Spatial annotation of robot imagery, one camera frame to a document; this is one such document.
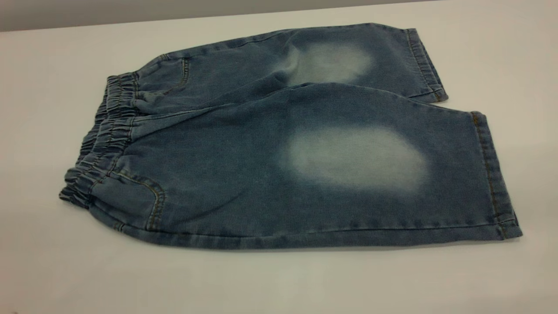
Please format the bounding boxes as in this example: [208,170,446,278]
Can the blue denim shorts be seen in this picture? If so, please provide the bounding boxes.
[59,23,523,250]

